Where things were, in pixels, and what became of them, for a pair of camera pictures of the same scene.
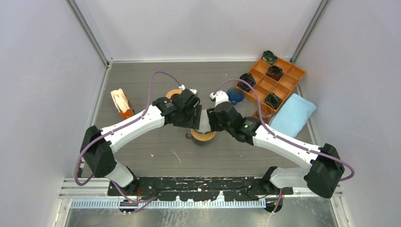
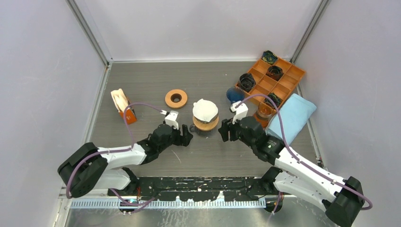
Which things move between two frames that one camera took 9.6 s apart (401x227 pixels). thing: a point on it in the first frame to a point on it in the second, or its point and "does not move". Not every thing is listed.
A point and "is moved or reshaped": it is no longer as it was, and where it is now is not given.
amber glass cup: (266, 111) does not move
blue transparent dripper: (235, 94) does not move
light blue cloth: (293, 117) does not move
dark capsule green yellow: (269, 56) does not move
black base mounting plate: (198, 189) does not move
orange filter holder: (126, 114) does not move
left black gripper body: (187, 119) to (175, 138)
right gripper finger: (211, 115) to (223, 130)
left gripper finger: (197, 116) to (187, 135)
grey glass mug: (188, 135) to (193, 129)
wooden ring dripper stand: (203, 137) is moved or reshaped
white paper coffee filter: (204, 125) is moved or reshaped
